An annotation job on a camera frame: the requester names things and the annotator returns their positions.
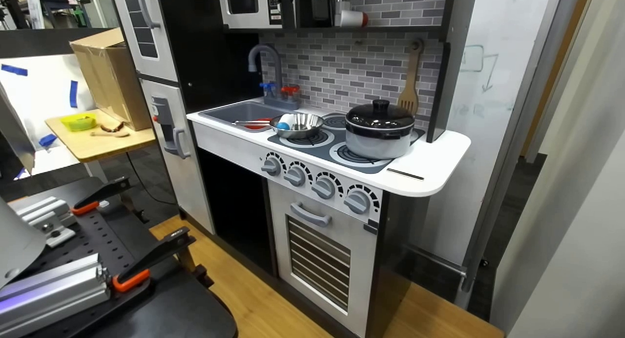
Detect freezer door handle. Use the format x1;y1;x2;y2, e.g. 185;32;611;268
136;0;162;31

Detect fridge door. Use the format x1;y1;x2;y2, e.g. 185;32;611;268
139;79;216;234

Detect grey pot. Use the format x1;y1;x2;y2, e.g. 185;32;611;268
345;117;416;161

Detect microwave door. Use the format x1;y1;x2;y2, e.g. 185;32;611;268
217;0;272;29

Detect aluminium extrusion bracket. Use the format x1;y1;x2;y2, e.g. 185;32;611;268
9;196;77;249

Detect cardboard box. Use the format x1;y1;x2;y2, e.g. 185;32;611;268
69;27;153;132

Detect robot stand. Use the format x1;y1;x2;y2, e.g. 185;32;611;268
0;176;238;338

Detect black pot lid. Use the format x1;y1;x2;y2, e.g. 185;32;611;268
345;99;416;132

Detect black cable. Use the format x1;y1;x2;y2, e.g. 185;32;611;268
125;152;177;206

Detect toy kitchen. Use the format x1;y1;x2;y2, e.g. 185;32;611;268
109;0;472;338

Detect stove knob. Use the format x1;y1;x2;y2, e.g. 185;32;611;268
283;162;312;188
260;153;287;177
343;185;380;215
312;172;343;200

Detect aluminium extrusion rail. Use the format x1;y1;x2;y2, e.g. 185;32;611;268
0;253;111;338

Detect freezer door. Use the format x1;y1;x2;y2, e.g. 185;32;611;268
110;0;179;83

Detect thin black strip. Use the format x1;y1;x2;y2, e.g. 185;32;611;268
386;168;425;181

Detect wooden spatula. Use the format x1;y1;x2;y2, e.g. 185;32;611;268
397;40;425;117

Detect grey sink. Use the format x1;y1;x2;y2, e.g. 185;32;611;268
198;101;285;129

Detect white cup with red lid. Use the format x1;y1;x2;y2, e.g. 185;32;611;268
338;9;370;29

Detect white board with blue tape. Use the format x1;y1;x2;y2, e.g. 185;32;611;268
0;54;97;178

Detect burner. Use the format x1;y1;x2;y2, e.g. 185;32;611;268
329;142;392;169
277;129;335;149
321;113;349;130

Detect green plastic container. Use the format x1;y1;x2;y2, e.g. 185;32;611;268
60;112;98;132

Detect black toy coffee machine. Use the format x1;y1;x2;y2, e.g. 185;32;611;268
294;0;337;29

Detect oven door handle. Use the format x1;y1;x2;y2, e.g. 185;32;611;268
290;202;333;228

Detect grey tap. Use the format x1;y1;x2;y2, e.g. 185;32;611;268
248;43;285;100

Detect black and orange clamp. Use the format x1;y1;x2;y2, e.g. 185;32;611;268
112;226;197;294
70;177;133;216

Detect silver pan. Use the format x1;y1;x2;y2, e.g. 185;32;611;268
232;112;325;140

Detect wooden side table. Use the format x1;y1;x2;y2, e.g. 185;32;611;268
45;108;157;182

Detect wooden brush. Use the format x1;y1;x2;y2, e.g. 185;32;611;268
90;122;131;139

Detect fridge door handle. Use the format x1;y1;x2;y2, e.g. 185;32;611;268
171;127;191;160

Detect whiteboard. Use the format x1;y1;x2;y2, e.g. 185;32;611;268
414;0;583;309

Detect oven door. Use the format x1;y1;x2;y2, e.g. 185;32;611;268
267;180;380;338

